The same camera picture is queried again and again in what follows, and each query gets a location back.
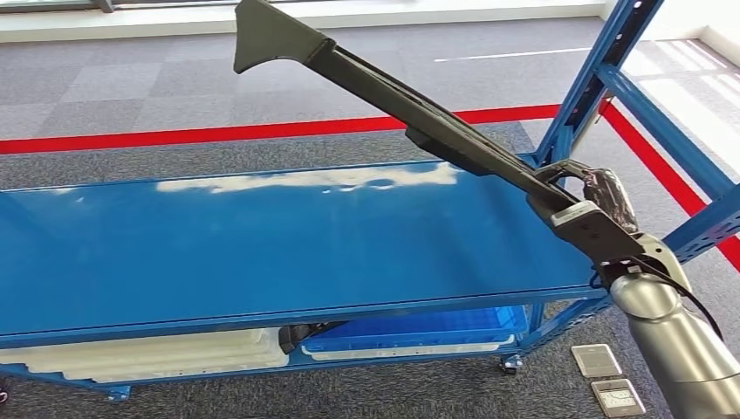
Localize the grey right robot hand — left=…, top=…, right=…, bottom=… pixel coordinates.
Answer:
left=531, top=159, right=640, bottom=236

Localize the black plastic panel with cutouts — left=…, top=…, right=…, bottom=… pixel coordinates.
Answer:
left=232, top=0, right=579, bottom=215

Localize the black curved plastic part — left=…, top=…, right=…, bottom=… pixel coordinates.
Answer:
left=277, top=320, right=348, bottom=355

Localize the blue metal shelf rack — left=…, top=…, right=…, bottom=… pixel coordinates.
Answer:
left=0, top=0, right=740, bottom=402

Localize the grey floor outlet cover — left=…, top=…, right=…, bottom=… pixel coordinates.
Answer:
left=589, top=378, right=647, bottom=419
left=570, top=343, right=624, bottom=380

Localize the blue plastic crate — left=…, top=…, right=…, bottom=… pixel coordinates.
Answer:
left=299, top=305, right=530, bottom=354

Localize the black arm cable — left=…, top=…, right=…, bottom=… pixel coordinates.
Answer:
left=589, top=256, right=725, bottom=342

